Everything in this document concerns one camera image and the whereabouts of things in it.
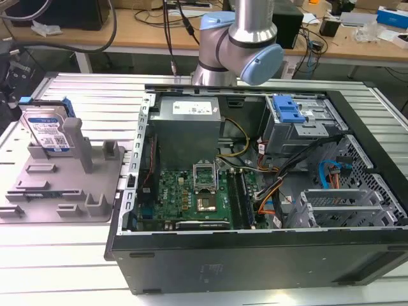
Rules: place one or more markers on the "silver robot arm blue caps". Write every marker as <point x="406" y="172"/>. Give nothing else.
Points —
<point x="236" y="48"/>

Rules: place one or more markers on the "metal disk bay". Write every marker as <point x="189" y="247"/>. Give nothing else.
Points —
<point x="338" y="207"/>

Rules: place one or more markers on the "hard disk in blue carrier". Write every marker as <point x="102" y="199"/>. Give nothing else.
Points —
<point x="46" y="130"/>

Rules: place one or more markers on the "grey power supply unit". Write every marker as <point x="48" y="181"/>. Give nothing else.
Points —
<point x="186" y="134"/>

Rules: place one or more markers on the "green motherboard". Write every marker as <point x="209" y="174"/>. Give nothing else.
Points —
<point x="178" y="197"/>

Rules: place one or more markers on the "CPU socket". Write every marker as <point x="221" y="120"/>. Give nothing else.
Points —
<point x="206" y="204"/>

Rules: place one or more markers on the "RAM stick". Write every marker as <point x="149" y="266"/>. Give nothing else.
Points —
<point x="233" y="197"/>

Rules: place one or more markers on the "black graphics card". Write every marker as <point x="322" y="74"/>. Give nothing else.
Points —
<point x="202" y="225"/>

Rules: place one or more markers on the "blue drive bay latch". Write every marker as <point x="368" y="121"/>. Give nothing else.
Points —
<point x="289" y="110"/>

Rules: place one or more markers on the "metal optical drive cage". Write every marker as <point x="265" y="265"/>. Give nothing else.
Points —
<point x="299" y="130"/>

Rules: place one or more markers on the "black open PC case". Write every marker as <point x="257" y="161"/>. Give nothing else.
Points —
<point x="255" y="255"/>

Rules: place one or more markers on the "wooden workbench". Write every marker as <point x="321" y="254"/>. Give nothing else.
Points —
<point x="159" y="35"/>

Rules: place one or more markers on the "grey parts rack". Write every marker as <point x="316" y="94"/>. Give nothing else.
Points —
<point x="63" y="185"/>

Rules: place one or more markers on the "black box on bench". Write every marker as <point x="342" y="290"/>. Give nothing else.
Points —
<point x="288" y="27"/>

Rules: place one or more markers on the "small black box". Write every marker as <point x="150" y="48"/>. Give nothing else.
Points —
<point x="330" y="26"/>

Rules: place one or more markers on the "clear plastic bag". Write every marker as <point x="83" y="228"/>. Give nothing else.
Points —
<point x="366" y="32"/>

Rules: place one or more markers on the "black equipment on stand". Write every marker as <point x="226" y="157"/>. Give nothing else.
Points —
<point x="11" y="83"/>

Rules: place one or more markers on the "blue white carton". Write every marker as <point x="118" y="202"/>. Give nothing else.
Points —
<point x="392" y="15"/>

